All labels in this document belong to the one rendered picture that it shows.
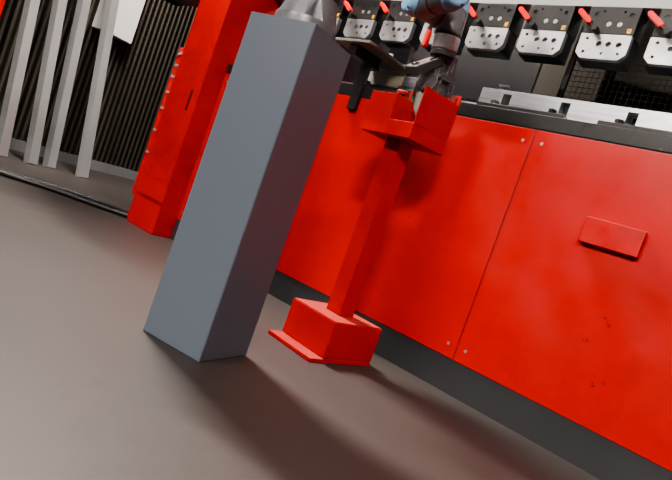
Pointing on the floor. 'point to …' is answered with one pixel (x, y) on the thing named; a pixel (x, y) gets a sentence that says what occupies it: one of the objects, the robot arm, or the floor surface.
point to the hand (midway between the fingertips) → (418, 119)
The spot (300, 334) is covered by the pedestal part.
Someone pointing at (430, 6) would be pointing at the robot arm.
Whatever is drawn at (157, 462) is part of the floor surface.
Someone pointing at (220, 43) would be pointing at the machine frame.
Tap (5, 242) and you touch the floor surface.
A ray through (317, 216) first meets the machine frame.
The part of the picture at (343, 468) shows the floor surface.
